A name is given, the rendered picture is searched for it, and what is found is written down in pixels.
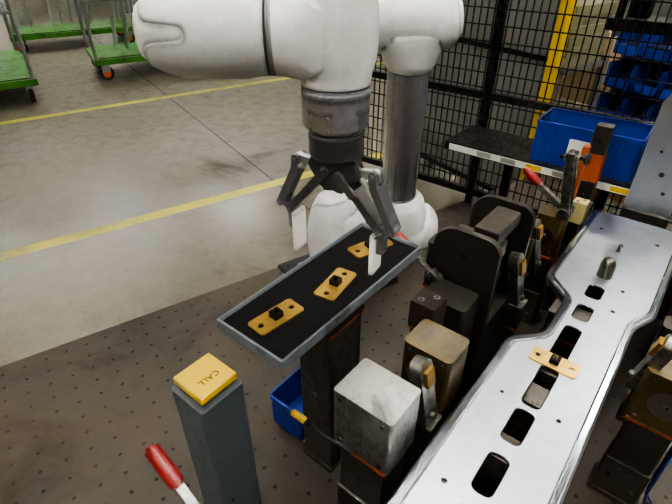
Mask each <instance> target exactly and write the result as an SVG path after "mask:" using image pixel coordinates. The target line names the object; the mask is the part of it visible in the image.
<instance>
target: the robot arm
mask: <svg viewBox="0 0 672 504"><path fill-rule="evenodd" d="M132 23H133V31H134V36H135V41H136V44H137V47H138V49H139V51H140V53H141V55H142V56H143V57H144V58H145V59H146V60H147V61H148V62H149V63H150V64H151V65H152V66H153V67H155V68H157V69H159V70H161V71H163V72H166V73H169V74H172V75H175V76H179V77H183V78H193V79H210V80H233V79H250V78H255V77H263V76H281V77H288V78H293V79H297V80H301V94H302V118H303V124H304V126H305V127H306V128H307V129H308V130H309V131H308V139H309V154H310V155H308V154H307V152H306V151H305V150H304V149H302V150H300V151H298V152H297V153H295V154H293V155H292V156H291V168H290V170H289V173H288V175H287V177H286V179H285V182H284V184H283V186H282V189H281V191H280V193H279V196H278V198H277V200H276V202H277V204H278V205H279V206H281V205H283V206H285V207H286V209H287V211H288V217H289V226H290V227H291V228H293V243H294V250H296V251H297V250H299V249H300V248H301V247H302V246H303V245H304V244H306V243H307V234H308V246H309V252H310V257H311V256H312V255H314V254H315V253H317V252H318V251H320V250H321V249H323V248H324V247H326V246H327V245H329V244H330V243H332V242H333V241H335V240H336V239H338V238H339V237H341V236H342V235H344V234H345V233H347V232H348V231H350V230H351V229H353V228H354V227H356V226H357V225H359V224H360V223H365V224H367V225H369V227H370V228H371V230H372V231H373V233H372V234H371V235H370V243H369V264H368V274H369V275H373V274H374V273H375V272H376V270H377V269H378V268H379V267H380V264H381V256H382V254H383V253H384V252H385V251H386V249H387V240H388V237H390V238H393V237H394V236H395V235H396V234H397V233H398V232H399V230H400V231H401V232H402V233H403V234H404V235H405V237H406V238H407V239H408V240H409V241H410V242H412V243H415V244H418V245H420V246H421V249H423V248H425V247H427V246H428V240H429V239H430V238H431V237H432V236H433V235H434V234H436V233H437V230H438V219H437V215H436V213H435V211H434V209H433V208H432V207H431V206H430V205H429V204H427V203H424V198H423V196H422V194H421V193H420V192H419V191H418V190H417V189H416V186H417V177H418V167H419V158H420V149H421V140H422V131H423V126H424V117H425V108H426V98H427V89H428V80H429V71H431V70H432V68H433V67H434V66H435V64H436V62H437V60H438V58H439V56H440V54H441V52H442V50H444V49H449V48H450V47H452V46H453V45H454V44H455V43H456V42H457V41H458V39H459V37H460V36H461V34H462V31H463V24H464V9H463V2H462V0H138V1H137V3H136V4H135V5H134V8H133V13H132ZM378 50H380V52H381V56H382V61H383V63H384V65H385V67H386V69H387V85H386V106H385V127H384V147H383V168H382V167H380V166H378V167H376V168H375V169H370V168H364V166H363V164H362V155H363V136H364V131H363V129H365V128H366V127H367V126H368V124H369V115H370V94H371V77H372V73H373V69H374V66H375V63H376V60H377V53H378ZM308 165H309V167H310V169H311V171H312V172H313V174H314V176H313V178H312V179H311V180H310V181H309V182H308V183H307V185H306V186H305V187H304V188H303V189H302V190H301V191H300V192H299V193H298V194H297V195H296V196H295V197H294V198H292V195H293V193H294V191H295V189H296V187H297V184H298V182H299V180H300V178H301V176H302V174H303V172H304V169H305V167H307V166H308ZM361 177H363V178H364V179H365V181H366V182H365V184H366V185H368V186H369V191H370V194H371V196H372V199H373V200H372V199H371V198H370V196H369V195H368V193H367V192H366V187H365V185H364V184H363V182H362V181H361ZM319 185H321V186H322V187H323V189H324V190H325V191H323V192H321V193H319V194H318V196H317V197H316V199H315V200H314V202H313V204H312V207H311V210H310V214H309V219H308V225H307V233H306V209H305V206H303V205H302V206H300V205H301V204H302V203H303V202H304V201H305V200H306V199H307V198H308V197H309V196H310V195H311V194H312V193H313V192H314V191H315V189H316V188H317V187H318V186H319ZM354 186H355V187H356V190H355V191H353V189H352V188H353V187H354ZM299 206H300V207H299Z"/></svg>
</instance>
